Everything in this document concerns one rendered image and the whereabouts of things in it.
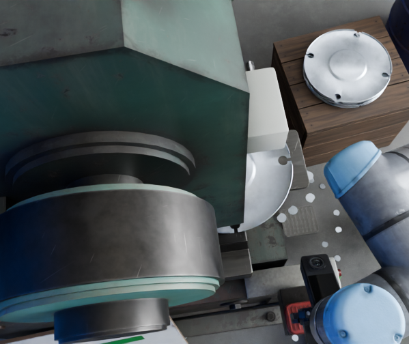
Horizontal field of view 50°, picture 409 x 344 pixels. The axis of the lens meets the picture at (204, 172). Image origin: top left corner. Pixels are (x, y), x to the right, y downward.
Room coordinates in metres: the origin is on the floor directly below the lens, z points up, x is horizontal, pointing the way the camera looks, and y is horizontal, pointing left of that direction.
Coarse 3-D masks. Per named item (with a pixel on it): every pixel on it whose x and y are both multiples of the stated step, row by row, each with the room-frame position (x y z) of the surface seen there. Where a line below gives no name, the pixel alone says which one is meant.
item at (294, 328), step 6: (288, 306) 0.04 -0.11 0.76; (294, 306) 0.03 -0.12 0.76; (300, 306) 0.03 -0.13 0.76; (306, 306) 0.03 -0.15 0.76; (288, 312) 0.03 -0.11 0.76; (294, 312) 0.02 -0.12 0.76; (288, 318) 0.01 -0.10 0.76; (288, 324) 0.00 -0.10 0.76; (294, 324) 0.00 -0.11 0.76; (288, 330) -0.01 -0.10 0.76; (294, 330) -0.01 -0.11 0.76; (300, 330) -0.01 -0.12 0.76
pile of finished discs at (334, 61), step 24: (312, 48) 0.87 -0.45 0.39; (336, 48) 0.85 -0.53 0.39; (360, 48) 0.83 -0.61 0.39; (384, 48) 0.80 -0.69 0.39; (312, 72) 0.77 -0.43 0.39; (336, 72) 0.75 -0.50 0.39; (360, 72) 0.73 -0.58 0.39; (384, 72) 0.72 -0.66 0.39; (336, 96) 0.67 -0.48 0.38; (360, 96) 0.65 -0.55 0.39
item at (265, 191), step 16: (256, 160) 0.35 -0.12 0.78; (272, 160) 0.34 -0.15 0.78; (256, 176) 0.31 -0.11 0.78; (272, 176) 0.31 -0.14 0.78; (288, 176) 0.30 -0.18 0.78; (256, 192) 0.28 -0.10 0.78; (272, 192) 0.27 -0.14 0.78; (256, 208) 0.24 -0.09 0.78; (272, 208) 0.24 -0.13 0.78; (240, 224) 0.22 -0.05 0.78; (256, 224) 0.21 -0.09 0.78
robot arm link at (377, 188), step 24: (360, 144) 0.19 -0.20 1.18; (408, 144) 0.19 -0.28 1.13; (336, 168) 0.17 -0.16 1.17; (360, 168) 0.16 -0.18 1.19; (384, 168) 0.15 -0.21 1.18; (408, 168) 0.15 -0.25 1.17; (336, 192) 0.14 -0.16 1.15; (360, 192) 0.13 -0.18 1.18; (384, 192) 0.12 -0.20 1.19; (408, 192) 0.12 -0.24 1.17; (360, 216) 0.10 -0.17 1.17; (384, 216) 0.09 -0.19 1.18; (408, 216) 0.09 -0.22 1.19
